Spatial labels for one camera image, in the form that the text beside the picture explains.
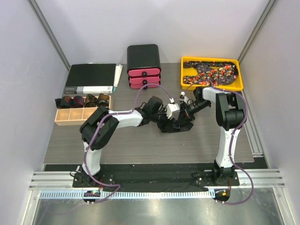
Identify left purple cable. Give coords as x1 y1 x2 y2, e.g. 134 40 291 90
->
83 83 175 188

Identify black pink drawer box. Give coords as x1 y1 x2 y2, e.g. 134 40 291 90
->
127 44 161 89

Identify black flat box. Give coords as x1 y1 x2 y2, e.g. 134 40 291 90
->
64 63 117 94

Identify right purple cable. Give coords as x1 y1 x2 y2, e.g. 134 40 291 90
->
184 79 254 206

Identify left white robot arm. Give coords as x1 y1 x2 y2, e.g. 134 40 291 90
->
80 96 178 187

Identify rolled red dark tie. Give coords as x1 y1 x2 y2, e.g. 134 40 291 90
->
54 96 73 109

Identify white slotted cable duct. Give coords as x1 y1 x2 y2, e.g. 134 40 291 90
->
39 189 215 200

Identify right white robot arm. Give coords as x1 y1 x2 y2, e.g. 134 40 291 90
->
177 87 248 185

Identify yellow plastic tray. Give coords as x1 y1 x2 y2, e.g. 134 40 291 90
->
180 56 244 91

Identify purple cable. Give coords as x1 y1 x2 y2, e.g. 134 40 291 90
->
184 79 254 206
83 83 175 188

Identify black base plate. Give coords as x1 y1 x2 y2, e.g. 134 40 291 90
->
70 163 240 193

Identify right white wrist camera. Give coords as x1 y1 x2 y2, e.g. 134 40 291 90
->
179 91 189 104

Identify rolled brown patterned tie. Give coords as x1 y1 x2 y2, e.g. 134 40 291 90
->
84 94 98 107

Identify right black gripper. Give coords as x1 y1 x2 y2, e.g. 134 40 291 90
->
176 100 210 127

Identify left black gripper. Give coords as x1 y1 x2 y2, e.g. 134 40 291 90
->
150 106 175 133

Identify aluminium frame rail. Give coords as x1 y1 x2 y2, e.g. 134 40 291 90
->
29 171 78 189

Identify rolled navy striped tie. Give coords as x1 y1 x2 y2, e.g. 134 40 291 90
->
72 96 85 108

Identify colourful floral tie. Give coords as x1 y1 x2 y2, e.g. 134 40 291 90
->
183 61 239 86

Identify blue brown striped tie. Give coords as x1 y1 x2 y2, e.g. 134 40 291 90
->
157 120 194 133

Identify wooden compartment organizer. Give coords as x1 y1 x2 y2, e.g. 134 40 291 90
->
55 95 112 126

